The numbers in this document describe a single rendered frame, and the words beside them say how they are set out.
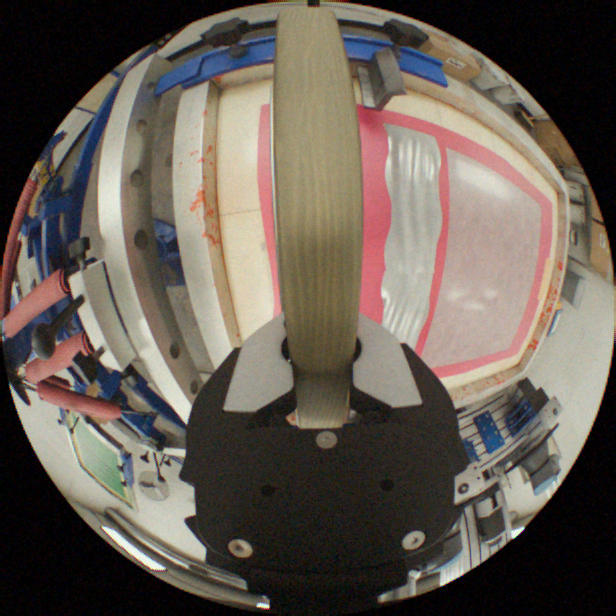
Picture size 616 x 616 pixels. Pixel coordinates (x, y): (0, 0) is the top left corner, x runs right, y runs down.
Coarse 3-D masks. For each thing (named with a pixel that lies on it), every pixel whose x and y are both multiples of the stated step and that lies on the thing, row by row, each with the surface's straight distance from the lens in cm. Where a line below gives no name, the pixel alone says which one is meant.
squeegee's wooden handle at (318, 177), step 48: (288, 48) 10; (336, 48) 10; (288, 96) 8; (336, 96) 8; (288, 144) 7; (336, 144) 7; (288, 192) 6; (336, 192) 6; (288, 240) 7; (336, 240) 6; (288, 288) 7; (336, 288) 7; (288, 336) 8; (336, 336) 8; (336, 384) 10
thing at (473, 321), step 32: (448, 288) 29; (480, 288) 34; (512, 288) 43; (448, 320) 32; (480, 320) 38; (512, 320) 49; (416, 352) 33; (448, 352) 37; (480, 352) 45; (512, 352) 60
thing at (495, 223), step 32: (384, 128) 25; (416, 128) 28; (384, 160) 24; (448, 160) 29; (480, 160) 34; (384, 192) 23; (448, 192) 27; (480, 192) 32; (512, 192) 40; (384, 224) 23; (448, 224) 27; (480, 224) 32; (512, 224) 39; (544, 224) 54; (448, 256) 28; (480, 256) 32; (512, 256) 40; (544, 256) 56
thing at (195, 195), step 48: (192, 96) 27; (432, 96) 33; (480, 96) 37; (192, 144) 23; (528, 144) 45; (192, 192) 21; (192, 240) 22; (192, 288) 23; (240, 336) 28; (480, 384) 54
